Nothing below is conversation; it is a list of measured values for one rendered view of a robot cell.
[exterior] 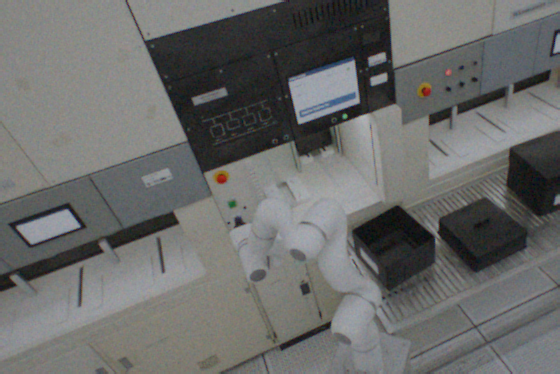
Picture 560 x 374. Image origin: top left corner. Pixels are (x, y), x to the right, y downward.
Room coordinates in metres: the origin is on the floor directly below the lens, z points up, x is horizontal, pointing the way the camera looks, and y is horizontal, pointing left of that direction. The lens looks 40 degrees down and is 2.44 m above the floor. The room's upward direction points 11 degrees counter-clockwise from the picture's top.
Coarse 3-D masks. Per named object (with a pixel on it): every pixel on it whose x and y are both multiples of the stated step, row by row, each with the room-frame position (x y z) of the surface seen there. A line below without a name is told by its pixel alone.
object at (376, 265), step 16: (400, 208) 1.53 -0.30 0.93; (368, 224) 1.48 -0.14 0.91; (384, 224) 1.51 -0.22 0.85; (400, 224) 1.53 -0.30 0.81; (416, 224) 1.42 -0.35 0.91; (368, 240) 1.47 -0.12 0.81; (384, 240) 1.48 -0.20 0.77; (400, 240) 1.46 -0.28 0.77; (416, 240) 1.42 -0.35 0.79; (432, 240) 1.29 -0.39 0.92; (368, 256) 1.31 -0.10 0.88; (384, 256) 1.39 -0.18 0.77; (400, 256) 1.37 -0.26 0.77; (416, 256) 1.25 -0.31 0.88; (432, 256) 1.29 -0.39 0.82; (384, 272) 1.20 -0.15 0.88; (400, 272) 1.22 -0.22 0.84; (416, 272) 1.25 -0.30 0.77
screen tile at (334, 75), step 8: (328, 72) 1.62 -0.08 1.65; (336, 72) 1.63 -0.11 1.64; (344, 72) 1.64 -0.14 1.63; (352, 72) 1.65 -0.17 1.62; (328, 80) 1.62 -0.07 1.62; (336, 80) 1.63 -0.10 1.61; (352, 80) 1.65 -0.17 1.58; (328, 88) 1.62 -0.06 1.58; (336, 88) 1.63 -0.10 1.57; (344, 88) 1.64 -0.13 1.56; (352, 88) 1.65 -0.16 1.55; (328, 96) 1.62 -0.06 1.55
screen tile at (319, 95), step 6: (312, 78) 1.60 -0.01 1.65; (294, 84) 1.58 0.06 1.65; (300, 84) 1.59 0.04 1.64; (306, 84) 1.60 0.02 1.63; (312, 84) 1.60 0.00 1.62; (318, 84) 1.61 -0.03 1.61; (294, 90) 1.58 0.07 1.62; (300, 90) 1.59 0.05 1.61; (318, 90) 1.61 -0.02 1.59; (306, 96) 1.59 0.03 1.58; (312, 96) 1.60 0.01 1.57; (318, 96) 1.61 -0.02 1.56; (324, 96) 1.61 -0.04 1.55; (300, 102) 1.59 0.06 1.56; (306, 102) 1.59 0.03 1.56; (312, 102) 1.60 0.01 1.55
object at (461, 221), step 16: (464, 208) 1.51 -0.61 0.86; (480, 208) 1.48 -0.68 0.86; (496, 208) 1.47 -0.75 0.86; (448, 224) 1.42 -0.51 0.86; (464, 224) 1.40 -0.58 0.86; (480, 224) 1.37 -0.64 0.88; (496, 224) 1.37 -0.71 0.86; (512, 224) 1.35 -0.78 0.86; (448, 240) 1.39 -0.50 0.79; (464, 240) 1.31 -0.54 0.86; (480, 240) 1.29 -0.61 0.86; (496, 240) 1.28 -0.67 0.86; (512, 240) 1.26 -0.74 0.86; (464, 256) 1.28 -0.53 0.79; (480, 256) 1.21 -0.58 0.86; (496, 256) 1.24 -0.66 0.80
